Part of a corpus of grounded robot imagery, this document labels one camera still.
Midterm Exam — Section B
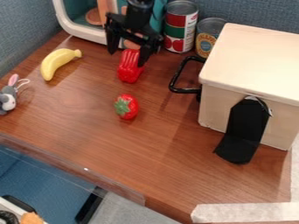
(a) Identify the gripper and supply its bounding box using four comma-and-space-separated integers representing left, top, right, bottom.
103, 12, 165, 68

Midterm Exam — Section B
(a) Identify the red toy pepper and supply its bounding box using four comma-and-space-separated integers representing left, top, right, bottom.
115, 48, 146, 84

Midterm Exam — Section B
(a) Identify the orange toy plate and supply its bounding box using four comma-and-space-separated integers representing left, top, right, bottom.
84, 7, 104, 27

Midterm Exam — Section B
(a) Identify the red and white can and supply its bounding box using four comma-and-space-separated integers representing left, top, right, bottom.
162, 0, 200, 54

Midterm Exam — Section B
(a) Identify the drawer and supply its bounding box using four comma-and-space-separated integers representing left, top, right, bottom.
167, 55, 207, 103

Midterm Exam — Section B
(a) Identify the red toy strawberry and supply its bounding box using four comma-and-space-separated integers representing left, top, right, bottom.
112, 93, 141, 121

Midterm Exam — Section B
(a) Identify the toy microwave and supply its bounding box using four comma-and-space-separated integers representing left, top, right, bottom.
51, 0, 131, 49

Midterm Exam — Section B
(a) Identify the yellow toy banana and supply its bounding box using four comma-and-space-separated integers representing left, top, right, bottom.
39, 47, 83, 82

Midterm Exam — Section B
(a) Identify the blue and yellow can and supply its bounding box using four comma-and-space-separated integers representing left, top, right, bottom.
193, 17, 228, 59

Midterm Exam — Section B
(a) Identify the cabinet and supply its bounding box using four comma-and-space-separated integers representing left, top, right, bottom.
197, 22, 299, 151

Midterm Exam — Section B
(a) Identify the grey plush rabbit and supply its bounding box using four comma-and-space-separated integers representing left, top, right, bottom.
0, 73, 32, 116

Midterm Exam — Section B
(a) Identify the black cloth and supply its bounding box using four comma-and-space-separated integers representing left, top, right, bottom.
212, 97, 273, 165

